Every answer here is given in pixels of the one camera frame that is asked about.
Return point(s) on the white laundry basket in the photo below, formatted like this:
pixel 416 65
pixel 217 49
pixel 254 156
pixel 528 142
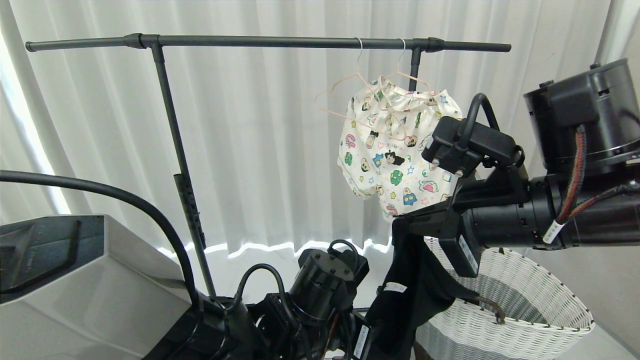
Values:
pixel 525 300

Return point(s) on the white curtain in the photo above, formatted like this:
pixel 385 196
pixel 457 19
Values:
pixel 250 150

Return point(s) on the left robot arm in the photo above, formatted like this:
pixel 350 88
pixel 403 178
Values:
pixel 75 300

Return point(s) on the black garment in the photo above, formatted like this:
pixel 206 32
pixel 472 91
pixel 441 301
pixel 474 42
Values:
pixel 415 280

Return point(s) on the black clothes rack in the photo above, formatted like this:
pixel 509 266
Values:
pixel 250 41

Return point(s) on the cream printed garment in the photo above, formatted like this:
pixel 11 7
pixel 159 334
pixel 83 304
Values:
pixel 390 170

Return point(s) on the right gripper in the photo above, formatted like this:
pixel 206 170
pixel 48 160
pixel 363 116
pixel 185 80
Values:
pixel 500 225

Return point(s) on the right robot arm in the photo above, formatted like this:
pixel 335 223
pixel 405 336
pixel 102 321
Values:
pixel 590 115

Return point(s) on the pink clothes hanger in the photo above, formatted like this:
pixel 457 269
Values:
pixel 358 74
pixel 400 74

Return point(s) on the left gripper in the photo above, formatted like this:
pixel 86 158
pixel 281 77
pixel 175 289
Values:
pixel 361 342

